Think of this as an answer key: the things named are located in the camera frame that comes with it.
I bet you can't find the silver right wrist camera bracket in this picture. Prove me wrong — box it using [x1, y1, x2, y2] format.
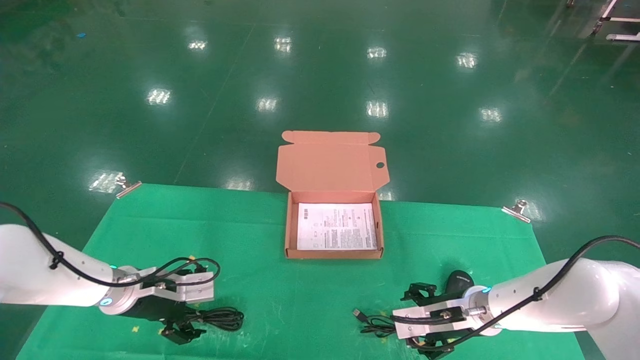
[391, 303, 482, 340]

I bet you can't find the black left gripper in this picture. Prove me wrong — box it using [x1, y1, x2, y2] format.
[120, 262, 210, 346]

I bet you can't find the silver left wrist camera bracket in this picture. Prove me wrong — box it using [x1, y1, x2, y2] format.
[131, 266, 216, 304]

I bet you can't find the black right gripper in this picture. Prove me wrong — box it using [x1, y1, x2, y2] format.
[400, 282, 471, 360]

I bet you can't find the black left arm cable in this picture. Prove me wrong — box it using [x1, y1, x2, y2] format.
[0, 201, 221, 289]

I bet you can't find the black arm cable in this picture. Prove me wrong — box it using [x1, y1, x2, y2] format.
[0, 201, 221, 289]
[390, 235, 640, 352]

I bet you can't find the white printed instruction sheet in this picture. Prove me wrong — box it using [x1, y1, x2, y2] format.
[297, 202, 378, 251]

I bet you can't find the silver binder clip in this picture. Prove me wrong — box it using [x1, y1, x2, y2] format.
[501, 199, 532, 223]
[115, 175, 143, 199]

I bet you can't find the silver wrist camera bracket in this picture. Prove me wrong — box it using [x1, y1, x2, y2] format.
[391, 303, 482, 340]
[131, 266, 216, 304]

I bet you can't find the black data cable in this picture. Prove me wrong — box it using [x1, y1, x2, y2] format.
[182, 306, 245, 332]

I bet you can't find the black mouse usb cable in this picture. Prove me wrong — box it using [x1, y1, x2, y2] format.
[352, 270, 475, 337]

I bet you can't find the open brown cardboard box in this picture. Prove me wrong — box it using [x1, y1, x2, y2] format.
[276, 130, 391, 260]

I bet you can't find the white metal frame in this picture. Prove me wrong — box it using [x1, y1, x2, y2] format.
[592, 0, 640, 42]

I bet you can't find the green table cloth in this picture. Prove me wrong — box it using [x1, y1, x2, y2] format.
[15, 183, 586, 360]

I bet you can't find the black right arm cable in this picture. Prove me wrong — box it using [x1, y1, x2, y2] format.
[390, 235, 640, 352]

